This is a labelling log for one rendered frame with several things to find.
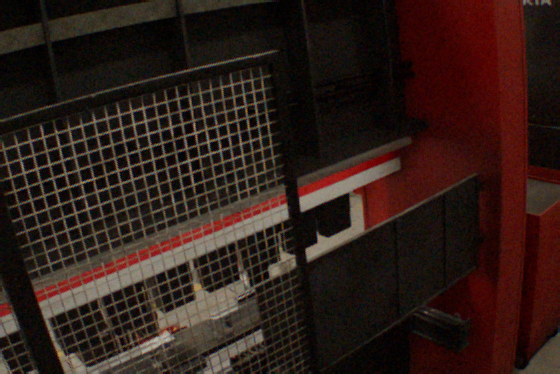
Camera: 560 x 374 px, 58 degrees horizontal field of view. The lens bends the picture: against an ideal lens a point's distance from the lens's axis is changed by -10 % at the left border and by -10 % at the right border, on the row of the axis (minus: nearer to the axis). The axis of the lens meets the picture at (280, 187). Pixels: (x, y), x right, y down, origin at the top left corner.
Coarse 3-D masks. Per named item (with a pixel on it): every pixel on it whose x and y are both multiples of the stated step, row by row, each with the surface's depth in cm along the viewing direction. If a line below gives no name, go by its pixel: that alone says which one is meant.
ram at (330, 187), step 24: (360, 168) 244; (384, 168) 254; (312, 192) 229; (336, 192) 238; (264, 216) 216; (288, 216) 223; (168, 240) 192; (216, 240) 204; (120, 264) 182; (144, 264) 187; (168, 264) 194; (48, 288) 167; (72, 288) 172; (0, 312) 157; (48, 312) 168
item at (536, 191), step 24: (528, 192) 282; (552, 192) 277; (528, 216) 255; (552, 216) 259; (528, 240) 258; (552, 240) 265; (528, 264) 262; (552, 264) 272; (528, 288) 266; (552, 288) 279; (528, 312) 269; (552, 312) 287; (528, 336) 273; (552, 336) 308; (528, 360) 285
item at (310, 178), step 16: (400, 144) 227; (352, 160) 211; (304, 176) 200; (320, 176) 202; (272, 192) 190; (224, 208) 180; (176, 224) 172; (192, 224) 173; (160, 240) 167; (96, 256) 156; (112, 256) 157; (80, 272) 152; (0, 304) 138
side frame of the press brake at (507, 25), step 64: (448, 0) 209; (512, 0) 202; (448, 64) 220; (512, 64) 209; (448, 128) 231; (512, 128) 217; (384, 192) 275; (512, 192) 226; (512, 256) 238; (512, 320) 253
